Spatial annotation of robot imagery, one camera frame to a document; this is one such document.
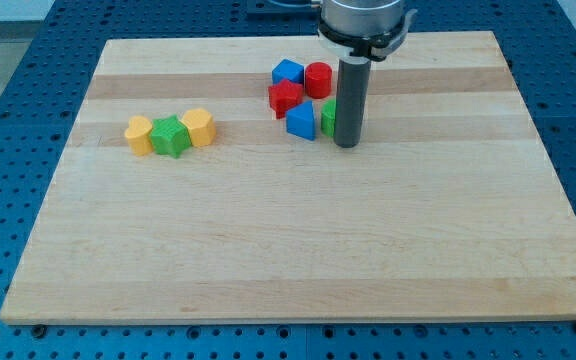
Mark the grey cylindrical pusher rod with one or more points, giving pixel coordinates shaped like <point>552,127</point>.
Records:
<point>352,86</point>

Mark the red star block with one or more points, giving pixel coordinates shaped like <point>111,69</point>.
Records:
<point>284,96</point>

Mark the yellow hexagon block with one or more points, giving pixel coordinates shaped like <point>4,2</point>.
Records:
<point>200,125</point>

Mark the blue triangle block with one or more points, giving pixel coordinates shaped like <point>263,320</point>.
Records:
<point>300,121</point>

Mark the blue cube block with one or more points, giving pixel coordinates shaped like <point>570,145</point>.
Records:
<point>288,70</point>

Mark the green cylinder block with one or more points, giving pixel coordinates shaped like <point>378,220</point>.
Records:
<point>328,117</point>

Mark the yellow heart block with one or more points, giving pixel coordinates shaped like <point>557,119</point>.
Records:
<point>137,135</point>

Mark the wooden board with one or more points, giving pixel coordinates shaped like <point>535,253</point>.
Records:
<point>448,210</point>

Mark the green star block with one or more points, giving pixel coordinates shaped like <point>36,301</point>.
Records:
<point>170,136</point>

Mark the red cylinder block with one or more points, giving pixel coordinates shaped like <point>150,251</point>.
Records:
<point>318,80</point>

